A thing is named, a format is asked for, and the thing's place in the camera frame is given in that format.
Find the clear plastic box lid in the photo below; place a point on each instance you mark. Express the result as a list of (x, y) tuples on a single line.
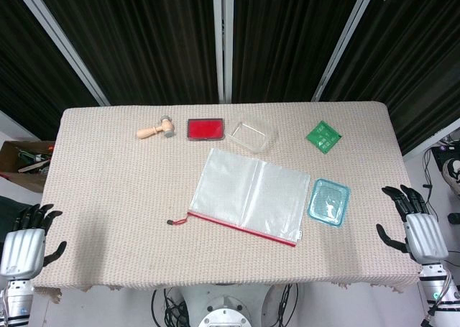
[(251, 134)]

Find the teal plastic tray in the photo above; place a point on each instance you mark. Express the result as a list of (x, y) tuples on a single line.
[(328, 203)]

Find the beige woven tablecloth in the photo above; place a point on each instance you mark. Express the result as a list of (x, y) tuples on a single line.
[(125, 197)]

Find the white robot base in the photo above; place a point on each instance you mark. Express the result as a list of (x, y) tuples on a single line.
[(226, 309)]

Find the white vertical frame post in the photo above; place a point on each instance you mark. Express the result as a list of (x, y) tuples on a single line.
[(223, 39)]

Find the red ink pad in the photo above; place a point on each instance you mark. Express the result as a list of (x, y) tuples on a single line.
[(205, 129)]

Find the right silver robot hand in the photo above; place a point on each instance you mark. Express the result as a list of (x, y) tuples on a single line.
[(426, 233)]

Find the clear zipper pouch red trim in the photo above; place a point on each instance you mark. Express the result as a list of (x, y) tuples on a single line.
[(248, 194)]

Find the green foil packet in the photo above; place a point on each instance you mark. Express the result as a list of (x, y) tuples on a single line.
[(323, 137)]

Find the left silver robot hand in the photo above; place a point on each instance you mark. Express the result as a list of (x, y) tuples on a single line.
[(22, 248)]

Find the white sneaker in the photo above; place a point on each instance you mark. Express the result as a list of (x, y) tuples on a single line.
[(453, 176)]

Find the cardboard box with tools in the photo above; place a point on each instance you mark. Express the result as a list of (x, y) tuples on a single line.
[(21, 174)]

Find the white slanted frame post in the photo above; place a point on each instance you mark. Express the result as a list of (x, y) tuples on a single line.
[(345, 39), (57, 39)]

